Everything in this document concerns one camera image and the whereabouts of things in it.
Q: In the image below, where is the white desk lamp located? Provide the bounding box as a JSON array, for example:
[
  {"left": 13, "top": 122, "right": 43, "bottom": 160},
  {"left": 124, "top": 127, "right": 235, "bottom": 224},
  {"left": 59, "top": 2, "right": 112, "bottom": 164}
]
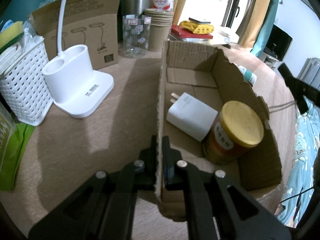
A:
[{"left": 42, "top": 0, "right": 114, "bottom": 118}]

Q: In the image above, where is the brown lamp packaging box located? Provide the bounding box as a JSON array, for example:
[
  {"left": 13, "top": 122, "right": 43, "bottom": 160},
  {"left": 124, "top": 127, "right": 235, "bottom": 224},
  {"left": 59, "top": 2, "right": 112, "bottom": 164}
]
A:
[{"left": 29, "top": 0, "right": 120, "bottom": 70}]

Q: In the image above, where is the stack of brown paper cups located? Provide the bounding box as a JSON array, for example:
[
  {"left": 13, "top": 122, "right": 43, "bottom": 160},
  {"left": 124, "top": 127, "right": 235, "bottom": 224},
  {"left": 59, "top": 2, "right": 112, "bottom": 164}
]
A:
[{"left": 144, "top": 8, "right": 174, "bottom": 52}]

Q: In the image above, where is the yellow lid can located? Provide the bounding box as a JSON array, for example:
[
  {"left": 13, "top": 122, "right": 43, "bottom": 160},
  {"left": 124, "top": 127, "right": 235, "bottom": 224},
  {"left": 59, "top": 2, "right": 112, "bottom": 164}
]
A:
[{"left": 202, "top": 100, "right": 264, "bottom": 165}]

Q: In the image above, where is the yellow snack package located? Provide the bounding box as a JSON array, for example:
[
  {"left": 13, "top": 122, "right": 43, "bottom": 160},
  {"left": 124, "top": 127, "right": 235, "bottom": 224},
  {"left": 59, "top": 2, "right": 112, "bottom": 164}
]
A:
[{"left": 179, "top": 21, "right": 214, "bottom": 35}]

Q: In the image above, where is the yellow curtain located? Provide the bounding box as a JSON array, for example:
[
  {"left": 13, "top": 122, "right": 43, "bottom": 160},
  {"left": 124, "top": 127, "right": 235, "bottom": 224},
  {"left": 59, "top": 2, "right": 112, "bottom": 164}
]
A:
[{"left": 236, "top": 0, "right": 270, "bottom": 50}]

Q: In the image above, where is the yellow green sponge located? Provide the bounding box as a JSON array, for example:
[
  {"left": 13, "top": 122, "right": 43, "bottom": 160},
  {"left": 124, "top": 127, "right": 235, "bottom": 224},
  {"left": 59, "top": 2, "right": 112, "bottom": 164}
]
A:
[{"left": 0, "top": 21, "right": 24, "bottom": 53}]

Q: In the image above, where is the white power adapter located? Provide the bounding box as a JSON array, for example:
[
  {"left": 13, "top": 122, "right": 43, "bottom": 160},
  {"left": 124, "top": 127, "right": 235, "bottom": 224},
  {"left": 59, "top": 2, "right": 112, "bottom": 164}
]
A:
[{"left": 167, "top": 92, "right": 218, "bottom": 142}]

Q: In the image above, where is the black monitor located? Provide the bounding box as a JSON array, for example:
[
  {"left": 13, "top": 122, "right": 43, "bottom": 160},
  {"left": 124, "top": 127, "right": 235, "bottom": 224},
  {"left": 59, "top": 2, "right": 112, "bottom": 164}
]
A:
[{"left": 264, "top": 25, "right": 293, "bottom": 61}]

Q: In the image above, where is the stainless steel thermos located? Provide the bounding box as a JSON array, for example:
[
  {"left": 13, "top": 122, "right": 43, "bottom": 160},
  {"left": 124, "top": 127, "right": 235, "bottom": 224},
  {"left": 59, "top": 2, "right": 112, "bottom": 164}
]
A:
[{"left": 120, "top": 0, "right": 151, "bottom": 16}]

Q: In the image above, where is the green paper cup package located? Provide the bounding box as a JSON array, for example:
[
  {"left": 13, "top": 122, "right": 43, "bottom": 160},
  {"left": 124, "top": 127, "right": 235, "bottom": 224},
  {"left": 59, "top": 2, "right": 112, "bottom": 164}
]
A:
[{"left": 0, "top": 102, "right": 35, "bottom": 192}]

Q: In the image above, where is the white pill bottle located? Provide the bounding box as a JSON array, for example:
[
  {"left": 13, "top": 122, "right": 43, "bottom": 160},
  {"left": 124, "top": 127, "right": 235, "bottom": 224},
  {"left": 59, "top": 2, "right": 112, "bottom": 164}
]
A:
[{"left": 238, "top": 66, "right": 257, "bottom": 86}]

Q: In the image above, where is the white perforated plastic basket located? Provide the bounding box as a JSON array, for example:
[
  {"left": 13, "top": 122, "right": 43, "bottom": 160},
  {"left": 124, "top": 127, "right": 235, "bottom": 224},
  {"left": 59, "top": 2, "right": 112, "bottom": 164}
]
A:
[{"left": 1, "top": 36, "right": 53, "bottom": 126}]

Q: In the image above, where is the white scale device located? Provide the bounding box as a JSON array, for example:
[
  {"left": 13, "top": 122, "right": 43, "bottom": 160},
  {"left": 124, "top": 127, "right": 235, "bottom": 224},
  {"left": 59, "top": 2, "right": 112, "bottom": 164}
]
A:
[{"left": 189, "top": 17, "right": 211, "bottom": 24}]

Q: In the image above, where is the cardboard box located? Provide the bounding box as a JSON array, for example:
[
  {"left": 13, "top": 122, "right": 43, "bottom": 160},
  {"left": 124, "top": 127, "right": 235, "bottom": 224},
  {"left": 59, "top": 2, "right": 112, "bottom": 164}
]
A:
[{"left": 157, "top": 41, "right": 283, "bottom": 213}]

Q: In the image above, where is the red book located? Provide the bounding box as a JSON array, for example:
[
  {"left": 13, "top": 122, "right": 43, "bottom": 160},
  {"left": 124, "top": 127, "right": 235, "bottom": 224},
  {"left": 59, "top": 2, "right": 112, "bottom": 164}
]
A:
[{"left": 171, "top": 25, "right": 213, "bottom": 40}]

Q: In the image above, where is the clear patterned glass jar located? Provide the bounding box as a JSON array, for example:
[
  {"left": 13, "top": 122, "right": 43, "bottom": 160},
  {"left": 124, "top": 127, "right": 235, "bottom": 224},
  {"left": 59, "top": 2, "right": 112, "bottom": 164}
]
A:
[{"left": 123, "top": 15, "right": 151, "bottom": 58}]

